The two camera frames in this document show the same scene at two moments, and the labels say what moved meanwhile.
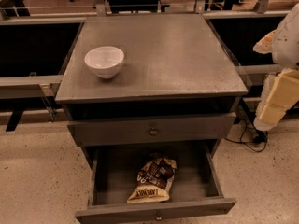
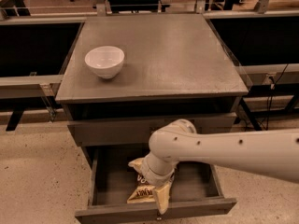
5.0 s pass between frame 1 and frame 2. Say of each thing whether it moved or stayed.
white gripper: moved
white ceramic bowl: stayed
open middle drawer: stayed
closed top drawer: stayed
